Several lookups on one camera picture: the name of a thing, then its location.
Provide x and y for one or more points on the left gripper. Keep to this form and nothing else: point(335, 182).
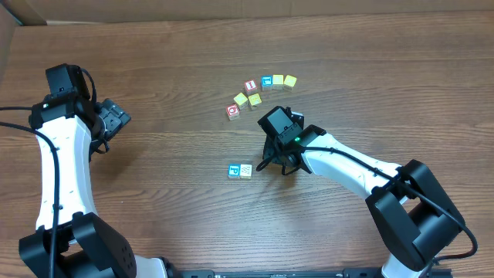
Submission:
point(114, 116)

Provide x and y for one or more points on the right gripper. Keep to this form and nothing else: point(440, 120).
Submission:
point(270, 153)

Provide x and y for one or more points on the white natural wood block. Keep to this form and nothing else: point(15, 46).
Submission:
point(245, 171)

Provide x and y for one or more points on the blue letter P block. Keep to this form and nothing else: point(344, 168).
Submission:
point(234, 171)

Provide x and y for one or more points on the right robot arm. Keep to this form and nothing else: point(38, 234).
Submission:
point(414, 215)

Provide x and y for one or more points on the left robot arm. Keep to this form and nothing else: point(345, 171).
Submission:
point(71, 240)

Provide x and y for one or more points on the yellow block centre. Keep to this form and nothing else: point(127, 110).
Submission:
point(254, 101)

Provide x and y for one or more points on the yellow block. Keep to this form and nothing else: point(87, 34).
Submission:
point(289, 82)
point(241, 100)
point(254, 101)
point(277, 82)

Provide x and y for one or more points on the red letter Q block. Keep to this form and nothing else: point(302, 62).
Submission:
point(233, 112)

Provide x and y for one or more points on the yellow block far right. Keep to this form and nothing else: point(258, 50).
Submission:
point(289, 82)

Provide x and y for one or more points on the yellow block left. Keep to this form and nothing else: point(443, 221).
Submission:
point(241, 100)

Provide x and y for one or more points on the yellow block middle top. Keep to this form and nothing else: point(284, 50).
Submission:
point(277, 82)

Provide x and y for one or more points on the blue picture block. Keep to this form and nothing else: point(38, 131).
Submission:
point(267, 82)

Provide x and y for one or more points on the red letter I block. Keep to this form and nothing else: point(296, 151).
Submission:
point(250, 87)

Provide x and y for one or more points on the cardboard box corner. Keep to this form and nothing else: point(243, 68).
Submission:
point(15, 13)

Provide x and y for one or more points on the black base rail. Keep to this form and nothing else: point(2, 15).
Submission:
point(372, 272)

